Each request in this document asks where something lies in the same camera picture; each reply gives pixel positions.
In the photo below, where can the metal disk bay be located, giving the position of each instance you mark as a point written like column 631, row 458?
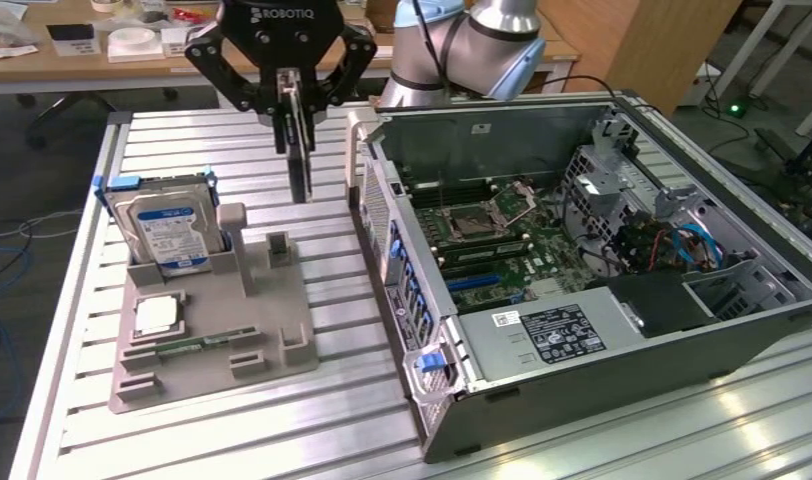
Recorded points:
column 599, row 185

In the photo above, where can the white paper label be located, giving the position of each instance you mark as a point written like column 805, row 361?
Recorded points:
column 12, row 51

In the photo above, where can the blue expansion slot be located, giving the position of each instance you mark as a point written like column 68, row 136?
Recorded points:
column 472, row 283

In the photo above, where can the cardboard box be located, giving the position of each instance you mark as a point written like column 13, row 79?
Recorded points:
column 380, row 17

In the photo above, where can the blue case latch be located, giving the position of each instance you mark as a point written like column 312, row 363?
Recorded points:
column 428, row 361

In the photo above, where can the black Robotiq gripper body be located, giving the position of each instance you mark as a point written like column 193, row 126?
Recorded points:
column 282, row 35

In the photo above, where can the wooden desk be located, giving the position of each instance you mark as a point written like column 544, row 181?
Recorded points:
column 79, row 70

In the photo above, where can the wooden cabinet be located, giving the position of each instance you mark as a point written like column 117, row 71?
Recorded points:
column 646, row 50

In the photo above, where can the CPU socket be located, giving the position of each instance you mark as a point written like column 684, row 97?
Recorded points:
column 475, row 223

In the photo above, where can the black RAM slot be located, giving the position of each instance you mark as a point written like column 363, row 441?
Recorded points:
column 486, row 257
column 475, row 246

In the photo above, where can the graphics card with metal bracket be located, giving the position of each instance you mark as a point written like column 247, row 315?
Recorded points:
column 299, row 175

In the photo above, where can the green RAM stick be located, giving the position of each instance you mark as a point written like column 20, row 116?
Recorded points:
column 201, row 343

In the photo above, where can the metal socket cover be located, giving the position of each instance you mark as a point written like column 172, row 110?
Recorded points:
column 512, row 186

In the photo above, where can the grey printed parts rack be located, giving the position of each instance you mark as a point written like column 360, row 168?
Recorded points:
column 212, row 360

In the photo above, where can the green motherboard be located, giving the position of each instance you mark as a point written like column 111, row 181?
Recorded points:
column 552, row 260

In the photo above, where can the small white box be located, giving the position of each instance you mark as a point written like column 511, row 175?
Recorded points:
column 173, row 42

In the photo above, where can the silver CPU chip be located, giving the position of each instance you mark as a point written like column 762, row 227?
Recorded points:
column 157, row 316

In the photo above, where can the hard disk with blue bracket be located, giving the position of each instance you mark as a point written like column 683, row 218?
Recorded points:
column 168, row 225

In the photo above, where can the grey power supply unit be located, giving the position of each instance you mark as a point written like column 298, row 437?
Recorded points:
column 512, row 350

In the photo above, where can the grey open PC case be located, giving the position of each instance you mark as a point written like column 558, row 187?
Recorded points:
column 646, row 375

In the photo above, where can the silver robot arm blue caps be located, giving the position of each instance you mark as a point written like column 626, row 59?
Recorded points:
column 486, row 20

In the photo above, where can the black and white box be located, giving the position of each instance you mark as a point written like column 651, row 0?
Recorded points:
column 72, row 40

